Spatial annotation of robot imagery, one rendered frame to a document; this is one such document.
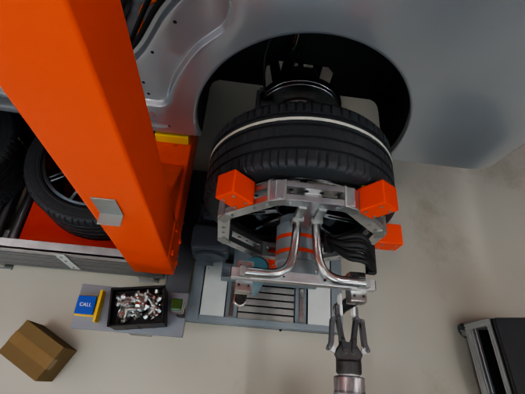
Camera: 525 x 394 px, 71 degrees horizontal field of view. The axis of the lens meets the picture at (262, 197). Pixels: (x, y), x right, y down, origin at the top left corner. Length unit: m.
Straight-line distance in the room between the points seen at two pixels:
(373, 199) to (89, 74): 0.76
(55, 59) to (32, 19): 0.06
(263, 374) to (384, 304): 0.76
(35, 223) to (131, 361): 0.81
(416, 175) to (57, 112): 2.31
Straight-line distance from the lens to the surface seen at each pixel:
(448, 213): 2.65
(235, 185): 1.01
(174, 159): 1.59
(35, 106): 0.72
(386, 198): 1.05
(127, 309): 1.51
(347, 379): 1.20
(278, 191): 1.02
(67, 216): 1.76
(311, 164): 1.02
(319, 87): 1.45
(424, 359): 2.28
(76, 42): 0.57
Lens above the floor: 2.01
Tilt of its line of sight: 62 degrees down
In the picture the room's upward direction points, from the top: 14 degrees clockwise
